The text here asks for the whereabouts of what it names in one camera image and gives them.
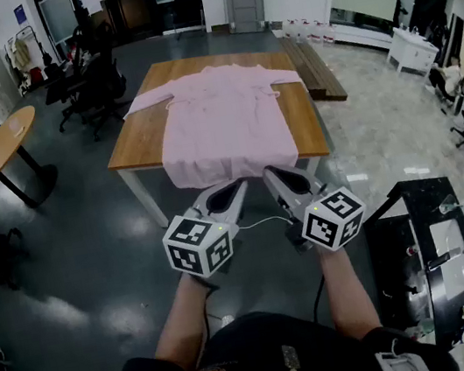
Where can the round wooden table black base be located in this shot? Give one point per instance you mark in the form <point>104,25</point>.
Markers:
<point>2,145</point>

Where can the dark wooden plank bench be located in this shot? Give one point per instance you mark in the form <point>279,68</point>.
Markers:
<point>314,72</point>

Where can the person's right forearm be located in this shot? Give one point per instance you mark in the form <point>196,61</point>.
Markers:
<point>349,293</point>

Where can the pink shirt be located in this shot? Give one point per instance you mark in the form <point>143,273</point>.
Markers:
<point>222,128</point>

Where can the beaded pendant with key charm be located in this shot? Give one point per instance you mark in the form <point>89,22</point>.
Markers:
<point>290,358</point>

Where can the black visitor chair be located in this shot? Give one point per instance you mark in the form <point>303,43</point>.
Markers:
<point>187,8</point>

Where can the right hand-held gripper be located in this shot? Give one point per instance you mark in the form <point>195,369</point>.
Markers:
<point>336,219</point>

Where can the person's left shoe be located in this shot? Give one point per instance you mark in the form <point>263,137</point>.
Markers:
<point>227,319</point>

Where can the dark glass entrance door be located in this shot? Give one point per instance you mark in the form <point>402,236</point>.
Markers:
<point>138,5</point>

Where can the black cart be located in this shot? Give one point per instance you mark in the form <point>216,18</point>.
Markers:
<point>400,230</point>

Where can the black office chair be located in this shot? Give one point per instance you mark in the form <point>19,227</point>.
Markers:
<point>94,84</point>

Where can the white cabinet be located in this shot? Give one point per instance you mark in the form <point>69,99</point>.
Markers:
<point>413,52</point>

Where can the person's black shirt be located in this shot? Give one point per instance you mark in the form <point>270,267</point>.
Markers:
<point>253,354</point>

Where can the row of white bottles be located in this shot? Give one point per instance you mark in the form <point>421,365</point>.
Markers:
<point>312,33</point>

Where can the rectangular wooden table white legs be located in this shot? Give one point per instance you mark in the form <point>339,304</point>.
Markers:
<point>136,144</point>

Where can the clothes rack with garments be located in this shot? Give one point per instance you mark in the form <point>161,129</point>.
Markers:
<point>22,57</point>

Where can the white tray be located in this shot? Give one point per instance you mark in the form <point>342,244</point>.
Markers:
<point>452,261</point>

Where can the person's left forearm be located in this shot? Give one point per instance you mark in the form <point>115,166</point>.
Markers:
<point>185,321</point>

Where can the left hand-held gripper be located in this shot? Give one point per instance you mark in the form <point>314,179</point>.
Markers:
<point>200,248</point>

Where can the clear bottle red label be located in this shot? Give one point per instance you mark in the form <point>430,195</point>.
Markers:
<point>412,250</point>

